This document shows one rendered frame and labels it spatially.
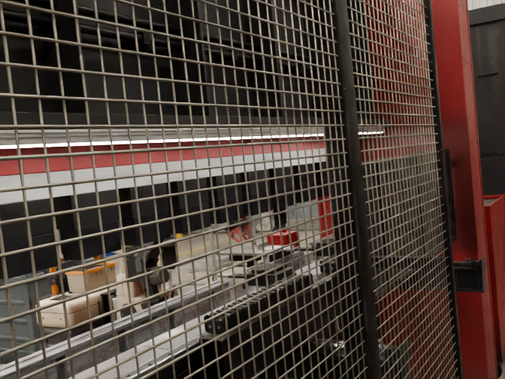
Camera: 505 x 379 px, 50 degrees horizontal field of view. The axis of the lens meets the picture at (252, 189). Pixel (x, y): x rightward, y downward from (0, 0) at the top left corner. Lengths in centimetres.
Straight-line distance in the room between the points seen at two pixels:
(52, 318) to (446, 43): 230
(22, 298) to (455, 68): 333
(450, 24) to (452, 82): 28
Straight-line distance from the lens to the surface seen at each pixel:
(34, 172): 137
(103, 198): 149
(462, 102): 284
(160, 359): 121
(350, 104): 102
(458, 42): 287
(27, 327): 446
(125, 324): 157
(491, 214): 327
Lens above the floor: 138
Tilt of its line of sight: 3 degrees down
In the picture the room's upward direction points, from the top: 6 degrees counter-clockwise
